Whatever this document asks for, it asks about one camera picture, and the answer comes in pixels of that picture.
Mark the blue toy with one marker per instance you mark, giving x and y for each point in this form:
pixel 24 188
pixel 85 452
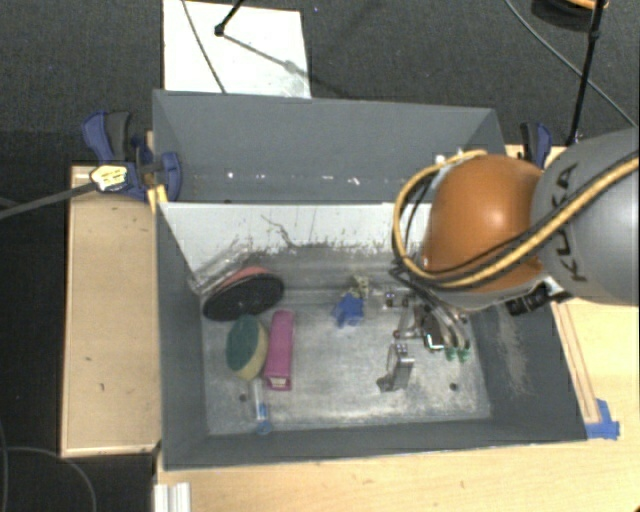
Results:
pixel 349 309

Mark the grey metal bin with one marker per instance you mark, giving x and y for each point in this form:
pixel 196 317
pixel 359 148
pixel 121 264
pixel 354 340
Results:
pixel 350 390

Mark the magenta box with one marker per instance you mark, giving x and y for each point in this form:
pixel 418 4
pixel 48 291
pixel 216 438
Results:
pixel 280 350

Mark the green and yellow round sponge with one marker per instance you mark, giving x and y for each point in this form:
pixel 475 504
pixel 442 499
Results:
pixel 245 345

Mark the black and red disc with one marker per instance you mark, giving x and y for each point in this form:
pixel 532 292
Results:
pixel 245 300

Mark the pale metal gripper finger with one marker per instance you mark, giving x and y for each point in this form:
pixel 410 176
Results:
pixel 397 370
pixel 390 299

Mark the black cylinder on white bracket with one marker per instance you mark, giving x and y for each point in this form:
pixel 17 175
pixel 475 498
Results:
pixel 527 302

